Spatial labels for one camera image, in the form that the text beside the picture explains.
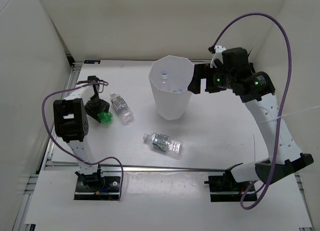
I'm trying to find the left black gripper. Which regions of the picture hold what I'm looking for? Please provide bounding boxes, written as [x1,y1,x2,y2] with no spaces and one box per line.
[84,94,109,123]

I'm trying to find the white octagonal plastic bin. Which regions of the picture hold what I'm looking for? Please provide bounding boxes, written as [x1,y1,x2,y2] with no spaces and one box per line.
[148,55,194,121]

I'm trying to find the clear bottle blue label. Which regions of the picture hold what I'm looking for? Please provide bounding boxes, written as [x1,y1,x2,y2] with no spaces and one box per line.
[173,87,186,94]

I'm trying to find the green crushed plastic bottle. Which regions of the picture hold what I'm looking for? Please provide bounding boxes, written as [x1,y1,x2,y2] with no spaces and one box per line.
[97,111,113,125]

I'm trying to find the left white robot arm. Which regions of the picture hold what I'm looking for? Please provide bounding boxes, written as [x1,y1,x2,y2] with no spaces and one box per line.
[53,75,113,191]

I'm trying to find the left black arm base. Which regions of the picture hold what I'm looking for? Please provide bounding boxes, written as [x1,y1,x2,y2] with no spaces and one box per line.
[73,169,123,201]

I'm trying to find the clear bottle blue-white label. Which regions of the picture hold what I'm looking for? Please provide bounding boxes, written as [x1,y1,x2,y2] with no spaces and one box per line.
[143,132,184,156]

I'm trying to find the blue label left corner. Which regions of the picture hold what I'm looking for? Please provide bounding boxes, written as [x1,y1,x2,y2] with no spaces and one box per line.
[83,60,101,65]

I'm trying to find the clear unlabelled plastic bottle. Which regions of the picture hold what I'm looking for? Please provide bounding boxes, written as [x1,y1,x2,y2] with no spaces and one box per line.
[160,72,170,91]

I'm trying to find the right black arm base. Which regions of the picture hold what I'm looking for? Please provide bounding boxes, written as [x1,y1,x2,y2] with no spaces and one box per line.
[204,163,259,202]

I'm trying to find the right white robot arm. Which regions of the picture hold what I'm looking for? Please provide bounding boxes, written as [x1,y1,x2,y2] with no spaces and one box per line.
[187,45,314,191]

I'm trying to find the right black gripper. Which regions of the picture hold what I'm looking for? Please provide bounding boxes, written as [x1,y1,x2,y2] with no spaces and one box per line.
[187,62,236,95]

